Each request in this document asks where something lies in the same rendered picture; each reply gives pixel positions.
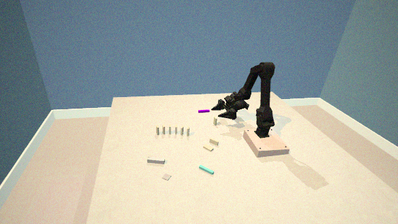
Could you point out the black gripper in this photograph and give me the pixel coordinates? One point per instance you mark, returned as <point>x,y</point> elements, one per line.
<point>230,112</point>

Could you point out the teal flat bar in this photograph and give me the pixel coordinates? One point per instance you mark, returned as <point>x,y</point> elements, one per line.
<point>206,169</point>

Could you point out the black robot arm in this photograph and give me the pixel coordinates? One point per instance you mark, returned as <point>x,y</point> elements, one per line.
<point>265,120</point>

